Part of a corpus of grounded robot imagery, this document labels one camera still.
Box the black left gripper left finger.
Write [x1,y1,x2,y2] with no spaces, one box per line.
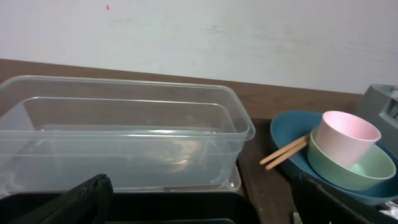
[6,174,113,224]

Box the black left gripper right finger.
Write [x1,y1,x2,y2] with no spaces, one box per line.
[291,175,397,224]

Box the pink cup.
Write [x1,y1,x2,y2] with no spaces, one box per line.
[315,111,382,169]

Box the grey dishwasher rack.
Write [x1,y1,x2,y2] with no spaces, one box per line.
[356,83,398,147]

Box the black plastic tray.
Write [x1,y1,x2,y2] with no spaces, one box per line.
[1,192,261,224]

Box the brown serving tray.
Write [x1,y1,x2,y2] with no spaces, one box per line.
[238,119,296,224]

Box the lower wooden chopstick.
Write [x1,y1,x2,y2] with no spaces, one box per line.
[266,141,308,170]

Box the light green bowl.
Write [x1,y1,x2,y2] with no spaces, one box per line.
[307,128,397,191]

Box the dark blue plate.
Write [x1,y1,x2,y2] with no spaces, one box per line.
[270,110,397,205]

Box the clear plastic bin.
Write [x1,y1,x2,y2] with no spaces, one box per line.
[1,75,256,195]

